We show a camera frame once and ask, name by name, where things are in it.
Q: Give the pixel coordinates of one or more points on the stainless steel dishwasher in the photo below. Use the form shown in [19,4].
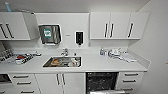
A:
[101,83]

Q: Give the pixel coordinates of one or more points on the black soap dispenser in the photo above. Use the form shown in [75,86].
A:
[79,37]

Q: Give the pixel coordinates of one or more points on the small chrome sink knob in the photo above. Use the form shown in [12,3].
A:
[75,53]

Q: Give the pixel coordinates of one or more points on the white blue soap bottle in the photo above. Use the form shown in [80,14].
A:
[102,51]

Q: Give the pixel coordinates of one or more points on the white mug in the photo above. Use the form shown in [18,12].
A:
[72,61]

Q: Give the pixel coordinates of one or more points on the chrome sink faucet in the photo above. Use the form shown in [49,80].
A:
[64,52]

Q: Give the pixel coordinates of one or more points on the small white bottle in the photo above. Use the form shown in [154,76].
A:
[105,52]

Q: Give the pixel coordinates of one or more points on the stack of white plates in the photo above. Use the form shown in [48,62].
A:
[113,55]

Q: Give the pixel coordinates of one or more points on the white bowl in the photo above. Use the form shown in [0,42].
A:
[114,51]

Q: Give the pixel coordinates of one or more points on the steel paper towel dispenser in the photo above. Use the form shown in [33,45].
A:
[49,34]

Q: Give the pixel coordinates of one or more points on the white sink base cabinet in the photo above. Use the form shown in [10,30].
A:
[73,85]

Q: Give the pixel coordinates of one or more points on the stainless steel sink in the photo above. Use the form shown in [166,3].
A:
[46,65]

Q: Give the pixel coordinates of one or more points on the white folded cloth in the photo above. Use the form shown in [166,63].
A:
[128,58]

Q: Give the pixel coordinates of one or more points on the red white packet pile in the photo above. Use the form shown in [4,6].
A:
[26,58]

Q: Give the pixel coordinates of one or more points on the black built-in microwave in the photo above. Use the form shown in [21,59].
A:
[5,78]

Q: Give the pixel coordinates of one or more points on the pale blue bottle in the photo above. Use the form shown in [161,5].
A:
[7,7]

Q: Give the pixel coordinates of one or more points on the small grey wall label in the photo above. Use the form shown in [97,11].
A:
[67,35]

